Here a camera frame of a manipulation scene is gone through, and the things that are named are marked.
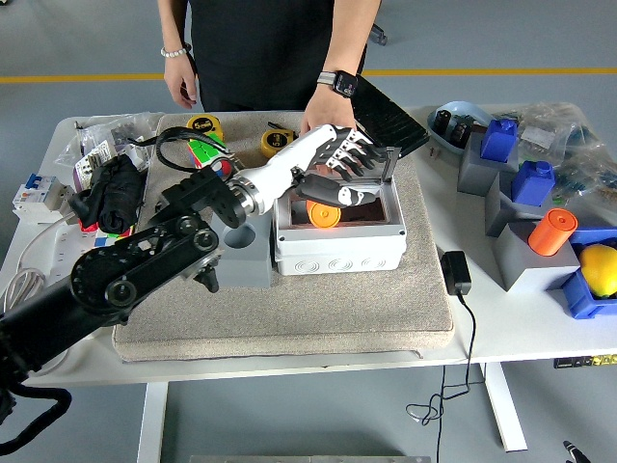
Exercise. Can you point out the person's right hand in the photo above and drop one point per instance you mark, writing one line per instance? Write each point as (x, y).
(178, 79)

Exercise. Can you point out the person's left hand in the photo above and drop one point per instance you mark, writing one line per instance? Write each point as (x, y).
(328, 108)

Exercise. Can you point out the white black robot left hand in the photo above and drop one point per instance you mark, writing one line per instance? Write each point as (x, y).
(289, 166)

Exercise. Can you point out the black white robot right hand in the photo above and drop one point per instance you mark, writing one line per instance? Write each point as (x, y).
(574, 452)

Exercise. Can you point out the orange cylinder battery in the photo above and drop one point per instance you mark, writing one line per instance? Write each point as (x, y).
(324, 217)
(552, 234)

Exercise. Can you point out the grey junction box with lid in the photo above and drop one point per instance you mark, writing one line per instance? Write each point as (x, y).
(337, 251)

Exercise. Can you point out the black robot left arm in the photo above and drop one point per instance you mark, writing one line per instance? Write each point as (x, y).
(144, 251)

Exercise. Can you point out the person's left forearm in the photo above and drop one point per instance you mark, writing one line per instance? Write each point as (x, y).
(352, 34)

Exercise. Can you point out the person's right forearm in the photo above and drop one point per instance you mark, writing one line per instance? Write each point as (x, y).
(173, 24)

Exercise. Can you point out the yellow tape measure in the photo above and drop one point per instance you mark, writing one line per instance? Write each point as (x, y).
(277, 144)
(202, 124)

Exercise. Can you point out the black wrist watch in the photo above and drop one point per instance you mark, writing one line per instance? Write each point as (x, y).
(340, 82)

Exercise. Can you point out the white table leg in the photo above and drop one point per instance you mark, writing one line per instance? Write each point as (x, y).
(153, 424)
(503, 410)

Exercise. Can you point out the person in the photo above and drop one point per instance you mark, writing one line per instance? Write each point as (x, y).
(260, 48)

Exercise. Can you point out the clear plastic parts bags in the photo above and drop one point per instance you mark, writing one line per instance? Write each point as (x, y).
(103, 128)

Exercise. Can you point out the black table control panel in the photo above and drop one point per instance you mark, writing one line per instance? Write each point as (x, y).
(583, 361)

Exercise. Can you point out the grey block with round hole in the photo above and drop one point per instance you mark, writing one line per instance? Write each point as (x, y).
(246, 265)

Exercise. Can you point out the white labelled circuit breaker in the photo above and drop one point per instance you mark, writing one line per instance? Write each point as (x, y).
(96, 156)

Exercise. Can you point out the black component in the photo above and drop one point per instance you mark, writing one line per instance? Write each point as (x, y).
(461, 132)
(442, 120)

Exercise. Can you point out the black cloth bundle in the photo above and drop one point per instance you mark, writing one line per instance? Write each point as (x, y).
(113, 193)

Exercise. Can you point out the light blue bowl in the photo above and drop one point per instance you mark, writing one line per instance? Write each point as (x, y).
(463, 110)

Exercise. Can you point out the beige foam mat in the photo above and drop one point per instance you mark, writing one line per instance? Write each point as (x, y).
(289, 313)

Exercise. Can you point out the blue storage bin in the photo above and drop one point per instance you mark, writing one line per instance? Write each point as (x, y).
(583, 301)

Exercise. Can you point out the grey holder block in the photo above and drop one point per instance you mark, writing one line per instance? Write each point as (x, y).
(474, 176)
(499, 212)
(525, 267)

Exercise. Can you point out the small red object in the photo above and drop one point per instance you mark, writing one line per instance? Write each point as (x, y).
(87, 226)

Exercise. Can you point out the blue plastic bottle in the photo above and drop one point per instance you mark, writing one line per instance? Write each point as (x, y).
(499, 140)
(532, 183)

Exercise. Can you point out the white blue circuit breaker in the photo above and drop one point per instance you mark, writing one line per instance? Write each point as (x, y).
(36, 190)

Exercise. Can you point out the yellow lemon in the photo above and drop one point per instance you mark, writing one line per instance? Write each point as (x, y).
(600, 270)

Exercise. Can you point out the black power adapter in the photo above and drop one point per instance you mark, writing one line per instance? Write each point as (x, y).
(455, 272)

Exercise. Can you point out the clear bags of components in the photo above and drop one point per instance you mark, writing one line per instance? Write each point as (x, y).
(578, 144)

